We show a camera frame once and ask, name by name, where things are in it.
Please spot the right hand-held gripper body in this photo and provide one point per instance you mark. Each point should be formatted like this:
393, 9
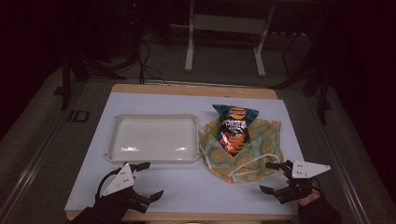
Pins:
306, 170

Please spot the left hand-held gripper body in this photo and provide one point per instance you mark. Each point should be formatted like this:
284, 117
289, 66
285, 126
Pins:
120, 182

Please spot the green yellow patterned cloth bag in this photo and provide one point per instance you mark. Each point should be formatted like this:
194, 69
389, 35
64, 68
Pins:
258, 146

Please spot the white plastic tray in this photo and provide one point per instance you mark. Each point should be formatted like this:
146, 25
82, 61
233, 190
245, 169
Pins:
154, 138

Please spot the teal chips bag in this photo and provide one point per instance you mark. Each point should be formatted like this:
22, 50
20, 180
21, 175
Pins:
235, 130

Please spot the person's right hand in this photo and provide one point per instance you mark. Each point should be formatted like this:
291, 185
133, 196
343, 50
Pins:
308, 199

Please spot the white table mat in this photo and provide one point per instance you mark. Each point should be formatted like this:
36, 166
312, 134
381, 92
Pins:
183, 189

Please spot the black tripod stand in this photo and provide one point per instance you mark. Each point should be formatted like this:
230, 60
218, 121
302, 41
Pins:
322, 93
67, 81

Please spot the wooden table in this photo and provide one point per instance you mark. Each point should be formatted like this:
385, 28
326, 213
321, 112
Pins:
193, 90

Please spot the white metal stand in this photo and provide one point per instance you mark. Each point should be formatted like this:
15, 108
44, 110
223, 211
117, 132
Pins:
227, 25

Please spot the black floor bracket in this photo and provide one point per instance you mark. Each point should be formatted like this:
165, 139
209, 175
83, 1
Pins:
79, 116

